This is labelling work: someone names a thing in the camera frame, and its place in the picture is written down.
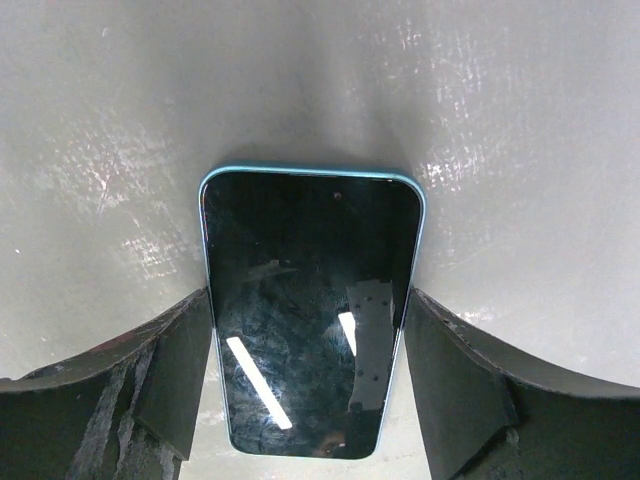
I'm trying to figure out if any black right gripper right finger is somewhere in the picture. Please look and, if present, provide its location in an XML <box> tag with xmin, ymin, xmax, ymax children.
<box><xmin>405</xmin><ymin>289</ymin><xmax>639</xmax><ymax>479</ymax></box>

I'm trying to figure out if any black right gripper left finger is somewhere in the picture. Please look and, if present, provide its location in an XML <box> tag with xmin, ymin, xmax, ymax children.
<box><xmin>1</xmin><ymin>289</ymin><xmax>212</xmax><ymax>479</ymax></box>

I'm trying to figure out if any teal edged black smartphone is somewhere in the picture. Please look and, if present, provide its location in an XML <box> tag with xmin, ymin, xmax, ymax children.
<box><xmin>199</xmin><ymin>164</ymin><xmax>426</xmax><ymax>460</ymax></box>

